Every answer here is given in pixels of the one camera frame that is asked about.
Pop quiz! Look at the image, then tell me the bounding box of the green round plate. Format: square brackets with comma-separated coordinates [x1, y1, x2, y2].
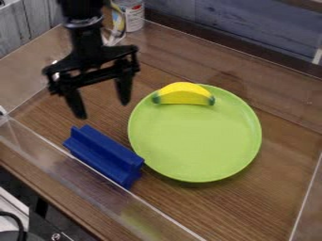
[127, 85, 262, 183]

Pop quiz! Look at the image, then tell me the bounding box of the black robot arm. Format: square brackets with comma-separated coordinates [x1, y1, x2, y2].
[42, 0, 139, 120]

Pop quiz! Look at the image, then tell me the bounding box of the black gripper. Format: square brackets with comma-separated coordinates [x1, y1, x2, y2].
[43, 18, 139, 120]

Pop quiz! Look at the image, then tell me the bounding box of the blue plastic block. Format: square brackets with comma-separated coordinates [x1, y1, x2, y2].
[63, 125, 144, 189]

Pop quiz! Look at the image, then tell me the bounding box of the black cable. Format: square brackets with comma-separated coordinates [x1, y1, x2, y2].
[0, 210, 30, 241]

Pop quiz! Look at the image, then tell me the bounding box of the clear acrylic enclosure wall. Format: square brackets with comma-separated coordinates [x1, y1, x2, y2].
[0, 115, 205, 241]

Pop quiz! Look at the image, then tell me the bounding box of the white labelled can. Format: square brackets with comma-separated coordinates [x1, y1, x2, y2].
[111, 0, 144, 33]

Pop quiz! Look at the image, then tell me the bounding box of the yellow toy banana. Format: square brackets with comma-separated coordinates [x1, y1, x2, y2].
[151, 82, 215, 105]

